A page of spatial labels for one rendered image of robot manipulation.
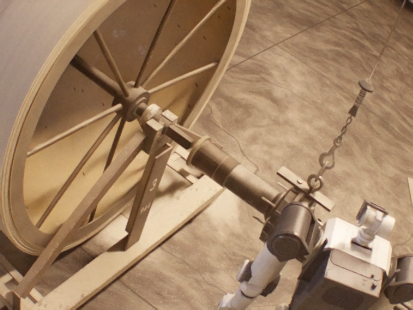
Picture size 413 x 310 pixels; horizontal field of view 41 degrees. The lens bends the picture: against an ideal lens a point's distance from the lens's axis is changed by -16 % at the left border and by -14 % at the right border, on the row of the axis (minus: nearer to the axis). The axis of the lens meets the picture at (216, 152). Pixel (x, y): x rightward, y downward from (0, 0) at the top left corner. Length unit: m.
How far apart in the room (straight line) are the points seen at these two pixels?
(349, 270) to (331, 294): 0.08
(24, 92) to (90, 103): 1.68
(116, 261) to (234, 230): 0.93
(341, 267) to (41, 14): 1.24
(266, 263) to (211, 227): 1.79
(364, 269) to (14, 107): 1.21
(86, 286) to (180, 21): 1.52
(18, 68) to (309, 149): 2.95
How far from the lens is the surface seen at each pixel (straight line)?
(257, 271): 1.86
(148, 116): 2.55
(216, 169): 2.44
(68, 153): 3.44
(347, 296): 1.68
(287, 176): 2.34
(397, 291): 1.80
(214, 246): 3.49
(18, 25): 2.02
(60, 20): 1.93
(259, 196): 2.41
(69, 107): 3.61
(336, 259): 1.69
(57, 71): 1.99
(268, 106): 4.72
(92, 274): 2.87
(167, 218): 3.26
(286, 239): 1.68
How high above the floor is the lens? 2.45
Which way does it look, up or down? 37 degrees down
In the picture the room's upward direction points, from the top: 24 degrees clockwise
